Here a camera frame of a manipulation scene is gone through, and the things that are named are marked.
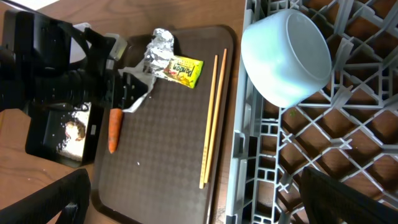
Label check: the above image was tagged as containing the wooden chopstick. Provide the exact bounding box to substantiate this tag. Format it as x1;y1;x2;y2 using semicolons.
204;49;228;184
199;55;218;189

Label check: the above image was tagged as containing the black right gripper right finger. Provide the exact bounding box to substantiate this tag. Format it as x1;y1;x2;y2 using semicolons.
300;167;397;224

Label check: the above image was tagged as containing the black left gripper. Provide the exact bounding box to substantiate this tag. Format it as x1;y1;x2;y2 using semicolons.
105;73;150;110

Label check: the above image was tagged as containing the light blue rice bowl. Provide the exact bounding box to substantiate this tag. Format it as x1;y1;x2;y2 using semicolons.
241;9;332;108

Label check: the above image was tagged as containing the white napkin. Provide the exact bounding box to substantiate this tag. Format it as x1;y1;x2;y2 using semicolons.
118;59;157;113

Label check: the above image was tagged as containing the yellow green snack wrapper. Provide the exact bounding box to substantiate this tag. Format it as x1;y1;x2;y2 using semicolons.
163;56;203;88

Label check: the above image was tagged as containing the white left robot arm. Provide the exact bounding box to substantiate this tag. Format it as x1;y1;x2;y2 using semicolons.
1;10;148;110

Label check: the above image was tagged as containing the aluminium foil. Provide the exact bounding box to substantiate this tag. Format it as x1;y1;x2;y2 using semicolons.
144;28;174;79

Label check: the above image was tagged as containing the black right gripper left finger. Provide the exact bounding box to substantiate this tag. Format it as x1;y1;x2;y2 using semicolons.
1;169;91;224

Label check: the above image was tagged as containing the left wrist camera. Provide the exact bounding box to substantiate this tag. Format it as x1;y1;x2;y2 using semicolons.
70;22;128;65

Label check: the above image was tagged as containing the wooden chopstick left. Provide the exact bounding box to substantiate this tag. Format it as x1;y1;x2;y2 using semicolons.
199;55;218;189

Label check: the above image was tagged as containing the black waste tray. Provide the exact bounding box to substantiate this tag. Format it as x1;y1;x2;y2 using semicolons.
25;103;104;168

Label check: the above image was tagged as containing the brown shiitake mushroom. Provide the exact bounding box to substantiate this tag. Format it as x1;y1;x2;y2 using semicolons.
65;121;86;141

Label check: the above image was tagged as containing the grey dishwasher rack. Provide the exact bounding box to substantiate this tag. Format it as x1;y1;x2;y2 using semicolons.
225;0;397;223

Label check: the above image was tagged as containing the dark brown serving tray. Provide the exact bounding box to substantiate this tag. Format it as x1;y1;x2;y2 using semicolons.
91;26;236;223

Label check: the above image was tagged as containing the wooden chopstick right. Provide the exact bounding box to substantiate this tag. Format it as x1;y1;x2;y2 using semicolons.
204;49;228;184

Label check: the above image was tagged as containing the orange carrot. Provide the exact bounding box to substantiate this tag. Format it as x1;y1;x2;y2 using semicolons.
108;108;123;154

